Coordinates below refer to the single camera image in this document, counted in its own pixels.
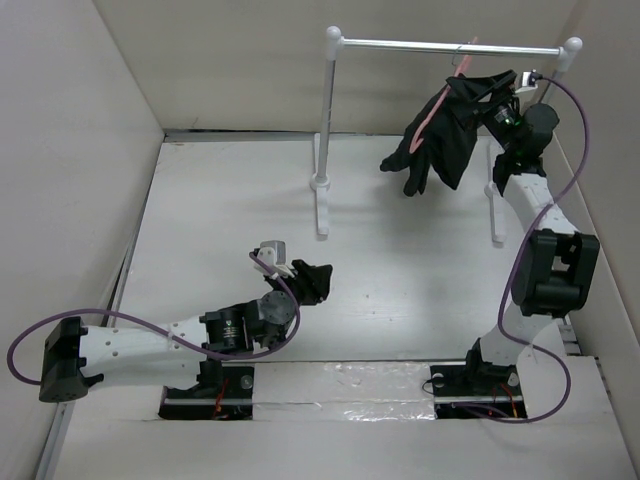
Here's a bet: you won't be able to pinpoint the black trousers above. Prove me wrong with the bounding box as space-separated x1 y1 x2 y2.
380 70 519 197

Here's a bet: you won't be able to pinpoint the pink clothes hanger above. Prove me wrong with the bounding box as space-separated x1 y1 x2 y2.
408 55 472 154

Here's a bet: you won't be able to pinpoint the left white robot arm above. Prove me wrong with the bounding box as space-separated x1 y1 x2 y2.
39 260 333 403

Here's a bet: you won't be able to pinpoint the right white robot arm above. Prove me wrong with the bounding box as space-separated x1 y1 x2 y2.
462 103 600 395

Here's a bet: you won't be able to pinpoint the silver foil covered panel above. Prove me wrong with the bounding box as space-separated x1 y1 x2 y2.
252 361 436 422

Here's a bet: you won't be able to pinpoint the white and silver clothes rack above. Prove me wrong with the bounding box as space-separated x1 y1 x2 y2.
310 26 583 237

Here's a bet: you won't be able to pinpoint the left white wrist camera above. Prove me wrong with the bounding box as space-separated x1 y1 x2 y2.
249 240 294 278

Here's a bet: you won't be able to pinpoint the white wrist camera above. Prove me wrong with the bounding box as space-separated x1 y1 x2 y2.
249 240 294 278
515 70 542 96

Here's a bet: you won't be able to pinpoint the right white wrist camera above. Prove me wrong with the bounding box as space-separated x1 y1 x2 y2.
515 70 542 96

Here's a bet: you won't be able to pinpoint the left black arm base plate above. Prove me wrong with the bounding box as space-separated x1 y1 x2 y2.
158 364 255 421

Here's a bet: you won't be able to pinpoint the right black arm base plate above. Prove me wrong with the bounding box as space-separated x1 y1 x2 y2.
421 364 528 420

